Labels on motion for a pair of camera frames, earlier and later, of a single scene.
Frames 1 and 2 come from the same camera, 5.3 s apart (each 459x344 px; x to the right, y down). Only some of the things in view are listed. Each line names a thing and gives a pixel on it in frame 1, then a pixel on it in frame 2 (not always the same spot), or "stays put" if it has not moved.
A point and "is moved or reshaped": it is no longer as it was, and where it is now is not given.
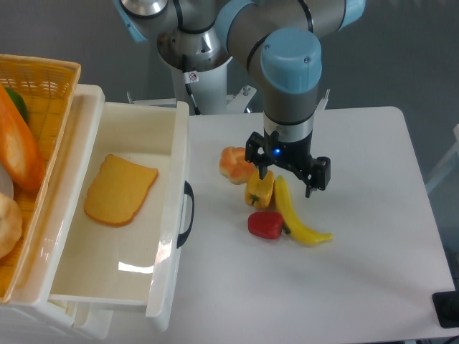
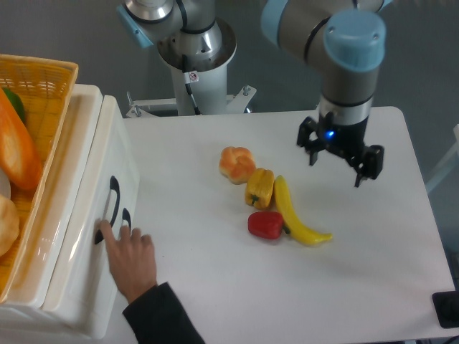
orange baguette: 20,154 stays put
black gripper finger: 262,171 -> 313,158
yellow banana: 297,229 stays put
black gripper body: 295,155 -> 346,140
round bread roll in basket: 11,225 stays put
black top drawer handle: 188,190 -> 114,185
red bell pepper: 266,224 stays put
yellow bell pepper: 258,192 stays put
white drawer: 120,228 is moved or reshaped
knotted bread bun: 234,165 stays put
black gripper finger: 308,191 -> 358,180
